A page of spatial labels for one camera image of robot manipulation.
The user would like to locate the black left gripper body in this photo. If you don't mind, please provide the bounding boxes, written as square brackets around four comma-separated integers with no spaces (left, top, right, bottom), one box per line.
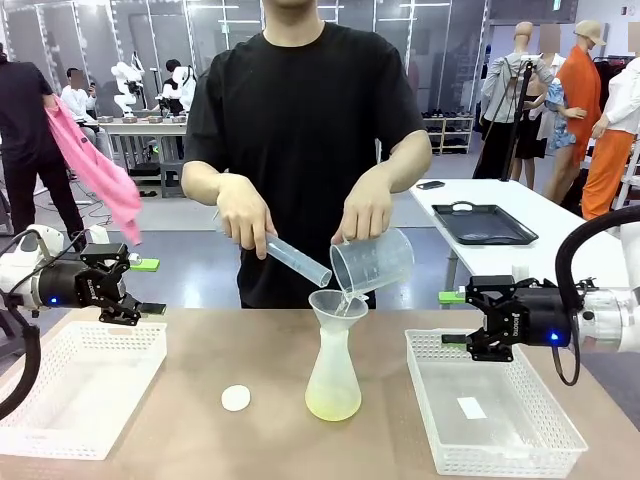
[37,261,127,309]

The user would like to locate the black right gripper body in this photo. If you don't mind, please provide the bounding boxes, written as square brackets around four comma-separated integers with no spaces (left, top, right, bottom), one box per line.
[503,284,575,348]

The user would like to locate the clear plastic measuring beaker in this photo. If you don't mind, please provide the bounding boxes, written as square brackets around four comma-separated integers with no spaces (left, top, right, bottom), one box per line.
[329,227,416,298]

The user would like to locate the white round stopper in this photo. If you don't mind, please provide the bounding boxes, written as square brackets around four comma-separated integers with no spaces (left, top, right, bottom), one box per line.
[221,384,252,413]

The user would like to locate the translucent plastic funnel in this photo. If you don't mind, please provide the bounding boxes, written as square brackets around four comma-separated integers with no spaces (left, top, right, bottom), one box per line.
[307,289,370,332]

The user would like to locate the clear plastic graduated cylinder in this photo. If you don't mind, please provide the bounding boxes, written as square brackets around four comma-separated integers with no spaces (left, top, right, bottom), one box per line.
[213,209,333,288]

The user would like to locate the person's left forearm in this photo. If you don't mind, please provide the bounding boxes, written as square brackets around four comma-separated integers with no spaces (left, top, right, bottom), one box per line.
[358,131,433,195]

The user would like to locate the person's right forearm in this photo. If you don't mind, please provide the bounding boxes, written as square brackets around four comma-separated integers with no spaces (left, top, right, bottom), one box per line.
[180,159,237,205]

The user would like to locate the person's right hand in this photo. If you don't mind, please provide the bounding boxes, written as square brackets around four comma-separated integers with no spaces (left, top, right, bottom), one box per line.
[215,173,279,261]

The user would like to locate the person's left hand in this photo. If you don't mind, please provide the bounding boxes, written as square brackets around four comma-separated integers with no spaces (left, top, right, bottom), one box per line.
[330,174,395,247]

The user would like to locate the white side table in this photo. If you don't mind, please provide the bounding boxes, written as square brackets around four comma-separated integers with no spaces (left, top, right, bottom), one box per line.
[408,177,640,314]

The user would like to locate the white paper label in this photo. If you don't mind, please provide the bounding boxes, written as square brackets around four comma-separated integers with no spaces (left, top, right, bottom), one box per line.
[456,396,489,421]

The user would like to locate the black plastic tray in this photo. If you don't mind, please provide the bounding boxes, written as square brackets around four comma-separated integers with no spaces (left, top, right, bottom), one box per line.
[430,200,540,247]

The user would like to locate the white perforated plastic basket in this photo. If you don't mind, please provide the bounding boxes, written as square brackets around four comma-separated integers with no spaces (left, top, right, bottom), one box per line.
[0,320,169,461]
[403,328,590,479]

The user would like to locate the pink hoodie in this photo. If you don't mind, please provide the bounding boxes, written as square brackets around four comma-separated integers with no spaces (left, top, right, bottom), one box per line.
[44,94,144,247]

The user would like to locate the grey step stool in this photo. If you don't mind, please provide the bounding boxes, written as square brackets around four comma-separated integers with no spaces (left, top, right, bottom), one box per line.
[159,160,185,199]

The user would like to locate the white workbench with trays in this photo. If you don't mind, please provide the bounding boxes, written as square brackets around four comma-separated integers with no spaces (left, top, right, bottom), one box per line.
[97,115,190,176]

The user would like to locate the translucent plastic conical flask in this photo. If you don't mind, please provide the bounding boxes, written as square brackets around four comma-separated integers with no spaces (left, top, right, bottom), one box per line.
[304,319,363,423]

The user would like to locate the seated person white shirt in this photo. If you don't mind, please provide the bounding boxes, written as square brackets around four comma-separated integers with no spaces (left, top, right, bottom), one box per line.
[59,68,109,147]

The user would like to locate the white shoe rack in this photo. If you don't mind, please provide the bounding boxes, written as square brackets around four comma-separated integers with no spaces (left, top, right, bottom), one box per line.
[421,107,476,157]

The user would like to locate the black tripod stand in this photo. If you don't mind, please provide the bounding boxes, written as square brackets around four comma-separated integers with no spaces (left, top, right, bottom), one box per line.
[473,54,540,182]

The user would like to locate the mannequin white blouse orange trousers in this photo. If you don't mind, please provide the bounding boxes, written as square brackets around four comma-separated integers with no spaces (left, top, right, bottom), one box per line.
[581,49,640,222]

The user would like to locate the white humanoid robot black head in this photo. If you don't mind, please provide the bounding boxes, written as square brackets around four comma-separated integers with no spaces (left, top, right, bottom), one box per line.
[158,58,198,114]

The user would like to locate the figure in blue floral dress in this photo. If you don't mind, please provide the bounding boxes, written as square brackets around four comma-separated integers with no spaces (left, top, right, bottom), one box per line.
[537,24,577,151]

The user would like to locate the mannequin in grey shirt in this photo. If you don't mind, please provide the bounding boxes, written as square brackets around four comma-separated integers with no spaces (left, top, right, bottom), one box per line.
[480,20,557,182]

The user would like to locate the mannequin orange robe tan hat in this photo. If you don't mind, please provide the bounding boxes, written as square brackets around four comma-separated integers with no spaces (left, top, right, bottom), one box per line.
[544,19,609,202]

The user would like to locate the person in black t-shirt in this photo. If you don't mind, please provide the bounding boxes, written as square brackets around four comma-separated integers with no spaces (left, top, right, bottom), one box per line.
[180,0,433,310]

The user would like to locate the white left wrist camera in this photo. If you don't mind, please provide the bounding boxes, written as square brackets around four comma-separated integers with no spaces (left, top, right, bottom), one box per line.
[84,224,111,247]

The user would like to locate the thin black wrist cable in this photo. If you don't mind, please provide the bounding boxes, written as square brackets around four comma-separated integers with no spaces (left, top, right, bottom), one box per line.
[551,343,582,387]

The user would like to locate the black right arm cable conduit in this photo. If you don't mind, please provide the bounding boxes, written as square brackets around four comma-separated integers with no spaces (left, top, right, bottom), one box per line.
[555,203,640,312]

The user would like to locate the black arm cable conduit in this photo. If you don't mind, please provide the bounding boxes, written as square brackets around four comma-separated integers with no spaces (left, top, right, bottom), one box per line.
[555,203,640,312]
[0,292,42,422]

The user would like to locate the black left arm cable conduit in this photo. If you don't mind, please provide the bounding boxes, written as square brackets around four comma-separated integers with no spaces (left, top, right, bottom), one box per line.
[0,292,42,422]

